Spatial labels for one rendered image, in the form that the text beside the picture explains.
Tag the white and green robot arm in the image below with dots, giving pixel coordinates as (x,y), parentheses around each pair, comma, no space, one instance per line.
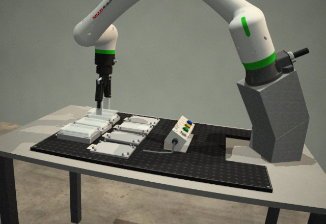
(247,27)

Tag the white button panel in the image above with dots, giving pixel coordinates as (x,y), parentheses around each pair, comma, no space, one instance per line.
(179,138)

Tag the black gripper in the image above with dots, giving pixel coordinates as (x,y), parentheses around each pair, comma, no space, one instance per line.
(102,87)

